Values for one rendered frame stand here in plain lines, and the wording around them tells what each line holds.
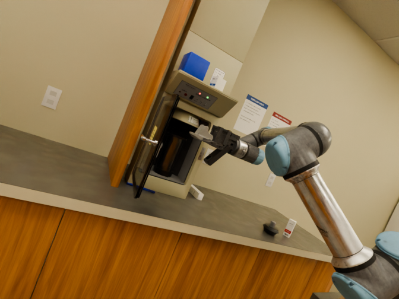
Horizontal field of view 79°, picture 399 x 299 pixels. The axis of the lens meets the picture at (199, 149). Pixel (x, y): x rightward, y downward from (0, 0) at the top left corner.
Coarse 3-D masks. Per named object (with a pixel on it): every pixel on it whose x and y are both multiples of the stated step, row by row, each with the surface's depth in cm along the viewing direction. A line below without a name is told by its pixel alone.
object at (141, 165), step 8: (168, 96) 99; (176, 96) 82; (168, 104) 91; (160, 112) 102; (168, 112) 85; (160, 120) 94; (168, 120) 83; (152, 128) 108; (160, 128) 88; (160, 136) 83; (152, 144) 92; (144, 152) 103; (152, 152) 86; (144, 160) 95; (152, 160) 84; (136, 168) 108; (144, 168) 88; (136, 176) 100; (144, 176) 84; (136, 184) 93; (136, 192) 86
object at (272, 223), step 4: (264, 224) 133; (268, 224) 134; (272, 224) 131; (264, 228) 132; (268, 228) 129; (272, 228) 129; (276, 228) 133; (268, 232) 130; (272, 232) 129; (276, 232) 129
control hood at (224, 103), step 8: (176, 72) 104; (184, 72) 102; (176, 80) 105; (184, 80) 105; (192, 80) 105; (200, 80) 106; (168, 88) 108; (200, 88) 108; (208, 88) 108; (216, 88) 109; (216, 96) 112; (224, 96) 112; (216, 104) 116; (224, 104) 116; (232, 104) 116; (216, 112) 120; (224, 112) 120
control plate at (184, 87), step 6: (180, 84) 106; (186, 84) 106; (180, 90) 109; (186, 90) 109; (192, 90) 109; (198, 90) 109; (180, 96) 112; (186, 96) 112; (198, 96) 112; (204, 96) 112; (210, 96) 112; (192, 102) 115; (198, 102) 115; (204, 102) 115; (210, 102) 115
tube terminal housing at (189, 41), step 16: (192, 32) 111; (176, 48) 120; (192, 48) 112; (208, 48) 115; (176, 64) 111; (224, 64) 120; (240, 64) 123; (208, 80) 119; (160, 96) 115; (192, 112) 119; (208, 112) 123; (144, 128) 122; (208, 128) 128; (128, 176) 117; (192, 176) 127; (160, 192) 122; (176, 192) 126
